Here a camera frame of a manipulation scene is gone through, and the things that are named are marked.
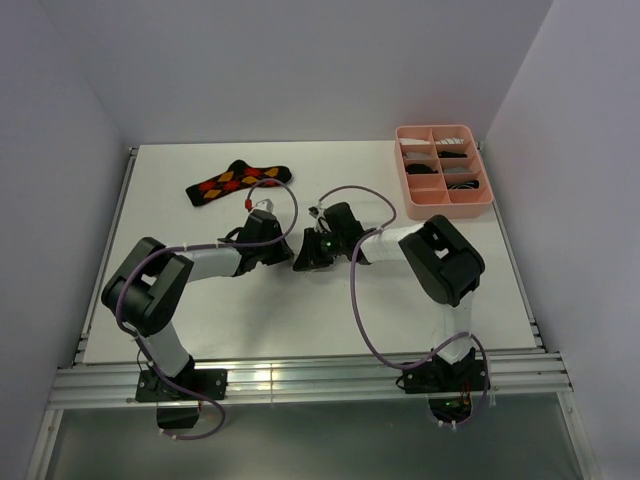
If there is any black orange argyle sock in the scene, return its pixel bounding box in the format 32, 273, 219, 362
185, 159, 293, 207

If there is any black white-striped sock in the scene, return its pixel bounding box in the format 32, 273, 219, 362
446, 179, 480, 190

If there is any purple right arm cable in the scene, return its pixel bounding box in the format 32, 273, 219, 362
309, 185, 494, 431

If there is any white rolled sock in tray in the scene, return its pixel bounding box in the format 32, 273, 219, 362
398, 137, 431, 147

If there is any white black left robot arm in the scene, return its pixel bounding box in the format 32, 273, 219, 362
101, 209, 293, 399

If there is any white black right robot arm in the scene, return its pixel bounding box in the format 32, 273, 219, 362
293, 202, 485, 390

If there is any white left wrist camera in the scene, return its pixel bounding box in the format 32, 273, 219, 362
244, 198, 274, 214

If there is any striped white sock in tray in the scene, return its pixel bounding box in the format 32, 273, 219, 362
434, 135, 466, 145

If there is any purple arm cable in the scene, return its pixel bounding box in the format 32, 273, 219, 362
309, 185, 494, 431
114, 179, 299, 441

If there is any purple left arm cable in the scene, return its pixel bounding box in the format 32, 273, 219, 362
114, 179, 299, 441

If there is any grey rolled sock in tray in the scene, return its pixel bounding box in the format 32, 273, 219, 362
443, 166, 475, 175

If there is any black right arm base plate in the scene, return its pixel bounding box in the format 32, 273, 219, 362
395, 355, 487, 394

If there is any pink compartment organizer tray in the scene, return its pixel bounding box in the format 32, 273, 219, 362
394, 124, 494, 220

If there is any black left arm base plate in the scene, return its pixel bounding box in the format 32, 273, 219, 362
135, 369, 228, 403

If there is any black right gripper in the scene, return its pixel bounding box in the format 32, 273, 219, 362
294, 227, 346, 270

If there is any black rolled sock in tray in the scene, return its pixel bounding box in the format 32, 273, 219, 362
405, 163, 437, 175

